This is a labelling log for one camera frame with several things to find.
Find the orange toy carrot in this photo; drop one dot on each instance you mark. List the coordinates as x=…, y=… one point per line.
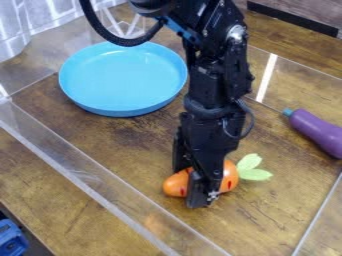
x=244, y=170

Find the purple toy eggplant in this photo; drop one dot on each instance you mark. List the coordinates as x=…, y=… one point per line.
x=324, y=133

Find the white curtain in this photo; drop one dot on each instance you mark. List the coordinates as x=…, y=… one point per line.
x=29, y=17

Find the black bar in background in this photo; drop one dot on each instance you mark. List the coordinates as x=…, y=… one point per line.
x=293, y=19

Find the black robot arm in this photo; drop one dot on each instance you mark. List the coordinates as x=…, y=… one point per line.
x=214, y=34

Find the blue plastic plate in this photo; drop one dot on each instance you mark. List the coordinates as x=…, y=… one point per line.
x=123, y=81

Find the blue object at corner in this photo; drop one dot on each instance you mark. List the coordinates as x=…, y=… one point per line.
x=14, y=243

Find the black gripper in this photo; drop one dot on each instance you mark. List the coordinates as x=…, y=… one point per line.
x=208, y=136

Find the clear acrylic enclosure wall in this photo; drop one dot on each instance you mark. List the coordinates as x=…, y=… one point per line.
x=169, y=233

